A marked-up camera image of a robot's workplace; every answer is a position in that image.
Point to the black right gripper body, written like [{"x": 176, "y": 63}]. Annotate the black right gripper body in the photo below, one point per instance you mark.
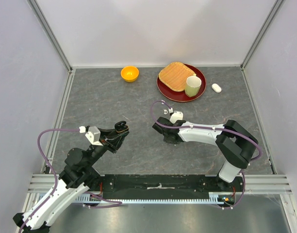
[{"x": 165, "y": 140}]

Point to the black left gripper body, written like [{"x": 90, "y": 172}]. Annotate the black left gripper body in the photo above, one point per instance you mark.
[{"x": 107, "y": 142}]

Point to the black earbud charging case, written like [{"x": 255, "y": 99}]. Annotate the black earbud charging case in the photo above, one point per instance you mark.
[{"x": 121, "y": 126}]

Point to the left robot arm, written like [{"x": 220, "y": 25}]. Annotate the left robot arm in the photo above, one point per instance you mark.
[{"x": 77, "y": 177}]

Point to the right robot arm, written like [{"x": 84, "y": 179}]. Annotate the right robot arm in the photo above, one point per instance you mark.
[{"x": 235, "y": 142}]

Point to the white earbud charging case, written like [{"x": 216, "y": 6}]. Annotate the white earbud charging case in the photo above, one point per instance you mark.
[{"x": 216, "y": 88}]

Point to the dark red round tray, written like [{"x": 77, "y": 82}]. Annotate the dark red round tray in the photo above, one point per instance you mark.
[{"x": 181, "y": 96}]

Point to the pale green cup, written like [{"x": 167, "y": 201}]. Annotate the pale green cup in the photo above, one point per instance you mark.
[{"x": 192, "y": 87}]

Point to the woven bamboo tray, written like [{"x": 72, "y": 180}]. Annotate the woven bamboo tray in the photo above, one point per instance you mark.
[{"x": 174, "y": 76}]

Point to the orange plastic bowl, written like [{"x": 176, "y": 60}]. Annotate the orange plastic bowl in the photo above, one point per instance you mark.
[{"x": 129, "y": 74}]

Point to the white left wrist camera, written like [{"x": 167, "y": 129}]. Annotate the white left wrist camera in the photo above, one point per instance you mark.
[{"x": 93, "y": 136}]

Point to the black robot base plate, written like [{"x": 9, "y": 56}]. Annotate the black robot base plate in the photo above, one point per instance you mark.
[{"x": 158, "y": 186}]

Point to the light blue cable duct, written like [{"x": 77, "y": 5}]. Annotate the light blue cable duct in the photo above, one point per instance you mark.
[{"x": 212, "y": 199}]

